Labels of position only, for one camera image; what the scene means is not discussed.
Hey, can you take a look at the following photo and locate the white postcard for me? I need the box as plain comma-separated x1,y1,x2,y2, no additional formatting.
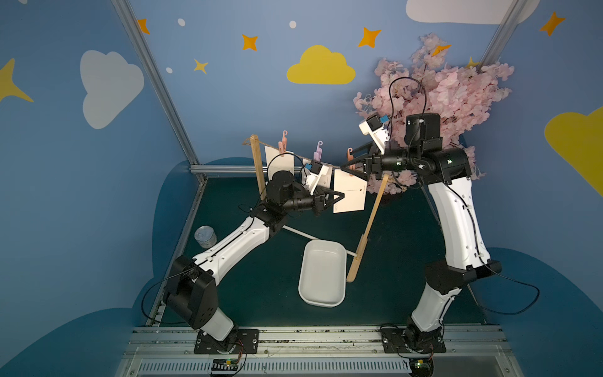
265,146,295,180
333,169,367,214

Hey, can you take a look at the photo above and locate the salmon clothespin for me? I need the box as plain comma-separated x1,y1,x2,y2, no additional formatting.
345,148,355,170

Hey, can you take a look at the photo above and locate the purple clothespin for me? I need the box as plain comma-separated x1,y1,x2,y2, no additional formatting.
313,141,323,161

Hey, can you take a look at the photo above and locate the pink clothespin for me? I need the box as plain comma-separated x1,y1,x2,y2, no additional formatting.
278,130,288,154

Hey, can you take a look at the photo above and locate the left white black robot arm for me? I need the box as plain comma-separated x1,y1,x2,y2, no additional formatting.
162,171,345,346

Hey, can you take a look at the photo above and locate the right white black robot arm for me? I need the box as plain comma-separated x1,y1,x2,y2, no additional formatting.
342,113,502,353

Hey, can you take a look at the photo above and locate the white plastic tray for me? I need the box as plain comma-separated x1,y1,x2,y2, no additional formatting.
298,240,348,308

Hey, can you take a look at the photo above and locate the pink cherry blossom tree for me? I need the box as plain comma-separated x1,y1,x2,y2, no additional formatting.
353,33,514,180

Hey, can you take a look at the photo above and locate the clear plastic cup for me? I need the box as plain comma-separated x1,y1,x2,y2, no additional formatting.
194,226,218,249

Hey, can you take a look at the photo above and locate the right small circuit board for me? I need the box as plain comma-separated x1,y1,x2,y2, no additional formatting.
409,359,434,377

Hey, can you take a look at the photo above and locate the small circuit board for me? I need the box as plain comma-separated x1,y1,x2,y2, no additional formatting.
409,359,434,377
210,358,240,376

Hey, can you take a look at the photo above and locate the left small circuit board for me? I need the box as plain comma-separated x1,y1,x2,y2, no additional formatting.
210,358,240,376

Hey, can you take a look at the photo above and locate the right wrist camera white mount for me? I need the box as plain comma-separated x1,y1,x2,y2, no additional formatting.
359,113,389,154

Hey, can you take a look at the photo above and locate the wooden drying rack frame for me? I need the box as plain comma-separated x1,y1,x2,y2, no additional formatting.
243,134,390,283

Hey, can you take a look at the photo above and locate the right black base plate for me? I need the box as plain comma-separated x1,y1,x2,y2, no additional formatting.
378,325,447,355

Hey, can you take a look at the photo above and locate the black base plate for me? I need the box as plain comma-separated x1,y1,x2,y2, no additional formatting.
378,325,447,355
193,327,259,355

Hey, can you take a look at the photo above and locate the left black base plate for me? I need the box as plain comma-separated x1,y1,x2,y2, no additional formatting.
193,327,259,355

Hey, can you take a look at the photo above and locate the right aluminium corner post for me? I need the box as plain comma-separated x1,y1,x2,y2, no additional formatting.
477,0,529,72

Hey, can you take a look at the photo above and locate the aluminium corner post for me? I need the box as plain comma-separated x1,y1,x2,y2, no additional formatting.
111,0,199,165
477,0,529,72

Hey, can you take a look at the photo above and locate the aluminium mounting rail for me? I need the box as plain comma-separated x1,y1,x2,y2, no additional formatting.
116,325,523,376

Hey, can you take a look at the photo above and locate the left aluminium corner post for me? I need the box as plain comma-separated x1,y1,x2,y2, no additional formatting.
111,0,199,165

